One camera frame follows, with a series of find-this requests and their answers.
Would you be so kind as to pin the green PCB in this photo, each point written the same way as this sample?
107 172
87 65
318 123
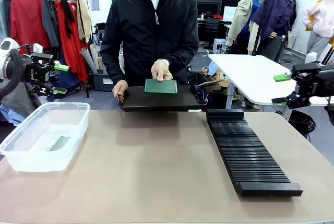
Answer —
161 87
60 143

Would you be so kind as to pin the black bag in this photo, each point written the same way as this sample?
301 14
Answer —
100 32

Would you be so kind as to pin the light blue cap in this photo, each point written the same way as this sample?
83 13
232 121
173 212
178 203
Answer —
212 68

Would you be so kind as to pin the white table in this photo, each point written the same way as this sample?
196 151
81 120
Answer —
248 77

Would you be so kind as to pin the person's right hand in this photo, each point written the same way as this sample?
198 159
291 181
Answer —
120 89

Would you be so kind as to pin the beige hanging garment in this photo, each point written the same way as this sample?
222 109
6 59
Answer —
84 20

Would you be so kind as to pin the black hanging scarf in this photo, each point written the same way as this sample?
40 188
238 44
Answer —
68 17

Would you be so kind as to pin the mannequin in purple jacket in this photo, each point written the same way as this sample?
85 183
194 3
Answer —
276 12

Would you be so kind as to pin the mannequin in beige coat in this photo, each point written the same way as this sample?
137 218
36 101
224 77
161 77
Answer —
241 17

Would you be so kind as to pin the black slotted PCB rack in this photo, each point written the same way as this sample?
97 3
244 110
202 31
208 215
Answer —
248 156

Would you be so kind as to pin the black tray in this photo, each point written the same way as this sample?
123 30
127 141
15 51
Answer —
156 101

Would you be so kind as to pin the dark grey storage bin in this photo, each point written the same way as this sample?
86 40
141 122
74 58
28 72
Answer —
101 83

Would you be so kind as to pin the red hanging dress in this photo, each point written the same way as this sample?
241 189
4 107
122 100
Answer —
73 51

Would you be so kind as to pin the blue denim cloth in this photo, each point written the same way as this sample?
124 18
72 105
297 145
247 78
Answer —
10 115

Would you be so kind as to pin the person's left hand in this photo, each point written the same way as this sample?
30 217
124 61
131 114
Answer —
161 71

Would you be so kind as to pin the black stand pole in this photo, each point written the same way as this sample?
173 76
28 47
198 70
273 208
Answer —
261 25

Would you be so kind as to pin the clear plastic storage box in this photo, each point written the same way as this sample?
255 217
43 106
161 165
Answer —
78 119

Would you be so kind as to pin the white computer tower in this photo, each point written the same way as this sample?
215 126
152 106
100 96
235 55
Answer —
219 45

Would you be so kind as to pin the person's right forearm black sleeve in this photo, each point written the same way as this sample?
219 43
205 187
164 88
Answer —
112 67

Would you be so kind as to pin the black office chair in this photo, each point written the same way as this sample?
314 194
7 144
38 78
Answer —
212 25

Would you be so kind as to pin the dark blue crumpled cloth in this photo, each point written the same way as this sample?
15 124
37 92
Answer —
199 94

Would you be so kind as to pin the grey crumpled cloth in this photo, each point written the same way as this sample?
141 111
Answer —
18 98

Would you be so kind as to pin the leaning grey paper roll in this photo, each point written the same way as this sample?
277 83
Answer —
88 60

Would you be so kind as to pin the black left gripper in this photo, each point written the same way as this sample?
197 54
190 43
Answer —
36 71

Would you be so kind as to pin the red hanging shirt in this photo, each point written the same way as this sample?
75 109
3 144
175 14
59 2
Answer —
26 20

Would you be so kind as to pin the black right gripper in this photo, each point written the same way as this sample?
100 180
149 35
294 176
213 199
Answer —
321 83

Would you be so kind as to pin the navy blue garment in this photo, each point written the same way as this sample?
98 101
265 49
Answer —
70 80

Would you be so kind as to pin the cream paper roll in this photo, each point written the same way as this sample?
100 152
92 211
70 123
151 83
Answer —
94 54

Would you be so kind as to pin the pale grey hanging garment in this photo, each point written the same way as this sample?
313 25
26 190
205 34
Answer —
4 20

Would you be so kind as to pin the mannequin in pink hoodie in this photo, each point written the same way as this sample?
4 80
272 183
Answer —
321 17

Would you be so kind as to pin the white monitor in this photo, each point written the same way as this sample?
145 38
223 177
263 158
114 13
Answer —
231 13

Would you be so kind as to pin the person in black jacket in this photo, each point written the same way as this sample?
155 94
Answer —
148 33

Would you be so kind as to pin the person's left forearm black sleeve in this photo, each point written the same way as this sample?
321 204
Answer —
182 55

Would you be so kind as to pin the tan rounded object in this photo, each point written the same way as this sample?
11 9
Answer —
223 76

